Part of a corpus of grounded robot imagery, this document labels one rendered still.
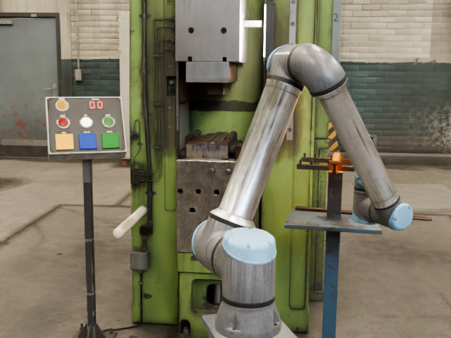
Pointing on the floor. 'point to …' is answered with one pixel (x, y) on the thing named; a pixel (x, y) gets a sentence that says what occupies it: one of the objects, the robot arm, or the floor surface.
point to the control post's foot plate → (94, 332)
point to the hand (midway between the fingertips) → (366, 154)
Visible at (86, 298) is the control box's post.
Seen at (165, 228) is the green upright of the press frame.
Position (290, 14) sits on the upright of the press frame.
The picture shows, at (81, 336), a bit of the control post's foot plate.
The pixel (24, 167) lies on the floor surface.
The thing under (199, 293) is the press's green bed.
